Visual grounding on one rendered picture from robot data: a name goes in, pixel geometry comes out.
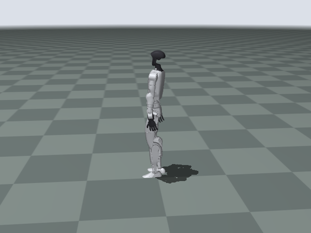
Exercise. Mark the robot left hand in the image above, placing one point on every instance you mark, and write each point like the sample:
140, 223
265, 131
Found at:
152, 124

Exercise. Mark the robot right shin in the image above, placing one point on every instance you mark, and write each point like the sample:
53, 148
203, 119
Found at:
160, 155

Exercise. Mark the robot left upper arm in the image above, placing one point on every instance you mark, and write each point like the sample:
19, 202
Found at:
152, 83

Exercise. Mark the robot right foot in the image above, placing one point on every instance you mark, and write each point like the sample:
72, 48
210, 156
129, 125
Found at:
162, 170

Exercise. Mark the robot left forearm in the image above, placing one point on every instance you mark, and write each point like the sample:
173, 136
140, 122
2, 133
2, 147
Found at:
150, 103

